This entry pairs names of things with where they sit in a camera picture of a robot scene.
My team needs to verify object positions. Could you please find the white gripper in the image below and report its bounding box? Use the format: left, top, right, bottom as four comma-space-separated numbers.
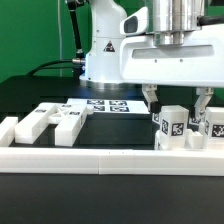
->
120, 24, 224, 120

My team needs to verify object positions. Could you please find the white chair seat part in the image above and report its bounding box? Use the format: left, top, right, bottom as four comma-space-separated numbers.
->
154, 129, 224, 151

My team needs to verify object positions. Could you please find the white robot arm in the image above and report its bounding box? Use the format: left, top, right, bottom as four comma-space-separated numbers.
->
66, 0, 224, 117

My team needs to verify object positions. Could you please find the white tagged cube right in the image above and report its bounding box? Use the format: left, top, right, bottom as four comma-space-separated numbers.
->
189, 117, 201, 126

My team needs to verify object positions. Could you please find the white tagged cube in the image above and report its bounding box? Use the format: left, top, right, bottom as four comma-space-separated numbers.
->
189, 117, 201, 126
152, 113, 160, 124

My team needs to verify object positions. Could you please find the white tagged cube left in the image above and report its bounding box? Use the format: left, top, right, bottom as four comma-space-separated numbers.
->
152, 113, 160, 124

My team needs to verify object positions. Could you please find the white tag sheet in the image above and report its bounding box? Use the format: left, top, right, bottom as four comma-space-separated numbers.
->
67, 98, 148, 114

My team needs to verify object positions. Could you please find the white U-shaped fence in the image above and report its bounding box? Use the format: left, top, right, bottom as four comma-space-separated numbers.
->
0, 117, 224, 176

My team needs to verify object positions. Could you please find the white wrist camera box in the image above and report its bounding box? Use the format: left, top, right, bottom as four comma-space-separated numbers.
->
120, 6, 149, 36

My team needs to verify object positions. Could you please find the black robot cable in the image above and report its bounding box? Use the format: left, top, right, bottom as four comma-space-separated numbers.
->
27, 0, 88, 78

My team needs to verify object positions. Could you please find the white chair back frame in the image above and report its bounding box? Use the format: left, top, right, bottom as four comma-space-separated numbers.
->
15, 103, 94, 147

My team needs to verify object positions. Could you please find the grey hanging cable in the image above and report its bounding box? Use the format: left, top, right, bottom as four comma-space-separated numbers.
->
57, 0, 64, 78

